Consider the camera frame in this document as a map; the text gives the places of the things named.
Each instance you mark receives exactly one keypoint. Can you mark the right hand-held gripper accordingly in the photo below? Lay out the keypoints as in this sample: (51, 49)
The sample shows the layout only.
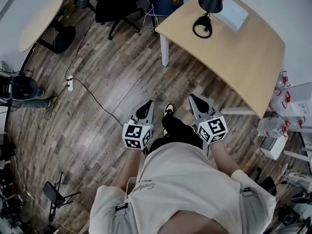
(212, 129)

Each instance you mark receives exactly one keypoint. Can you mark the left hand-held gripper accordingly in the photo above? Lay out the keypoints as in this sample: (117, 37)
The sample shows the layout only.
(136, 135)

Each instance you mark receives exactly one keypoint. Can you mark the person's right forearm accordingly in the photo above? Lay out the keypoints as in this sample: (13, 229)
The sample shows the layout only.
(223, 158)

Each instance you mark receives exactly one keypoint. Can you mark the person's left forearm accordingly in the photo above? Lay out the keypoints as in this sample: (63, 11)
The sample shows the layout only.
(131, 169)

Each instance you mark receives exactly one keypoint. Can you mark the person's right shoe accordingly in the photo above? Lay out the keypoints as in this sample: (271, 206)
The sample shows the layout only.
(169, 108)

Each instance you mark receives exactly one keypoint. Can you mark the person's shoe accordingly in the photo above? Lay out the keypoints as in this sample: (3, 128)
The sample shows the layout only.
(165, 132)
(169, 108)

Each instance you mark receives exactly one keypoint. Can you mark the person's left shoe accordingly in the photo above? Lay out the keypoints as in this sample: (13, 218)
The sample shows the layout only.
(165, 132)

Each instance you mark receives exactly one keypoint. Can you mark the person's black trousers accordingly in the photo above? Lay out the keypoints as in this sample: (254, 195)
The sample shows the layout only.
(178, 130)

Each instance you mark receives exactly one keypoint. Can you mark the light wood table white legs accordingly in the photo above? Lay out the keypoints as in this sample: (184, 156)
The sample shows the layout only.
(219, 64)

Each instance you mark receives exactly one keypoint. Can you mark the person's white t-shirt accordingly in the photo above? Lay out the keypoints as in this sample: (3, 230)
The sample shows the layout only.
(182, 179)

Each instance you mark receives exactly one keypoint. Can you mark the white power strip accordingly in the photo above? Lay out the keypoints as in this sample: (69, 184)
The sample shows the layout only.
(70, 83)

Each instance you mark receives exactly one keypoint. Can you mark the low white stand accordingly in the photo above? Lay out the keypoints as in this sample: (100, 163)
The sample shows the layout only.
(275, 147)

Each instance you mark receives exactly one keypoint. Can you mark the white flat box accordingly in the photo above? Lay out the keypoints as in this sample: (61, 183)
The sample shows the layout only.
(231, 13)

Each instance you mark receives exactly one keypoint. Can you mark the blue chair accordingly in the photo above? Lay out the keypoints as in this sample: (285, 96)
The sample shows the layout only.
(162, 5)

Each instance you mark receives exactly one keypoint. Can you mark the black mesh office chair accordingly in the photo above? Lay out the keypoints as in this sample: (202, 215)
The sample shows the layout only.
(114, 1)

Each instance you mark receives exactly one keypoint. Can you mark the black folding stand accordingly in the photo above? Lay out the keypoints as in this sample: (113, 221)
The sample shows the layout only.
(52, 194)

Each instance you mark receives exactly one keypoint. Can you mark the oval wooden table black base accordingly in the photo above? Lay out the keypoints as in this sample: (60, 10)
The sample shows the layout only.
(41, 23)

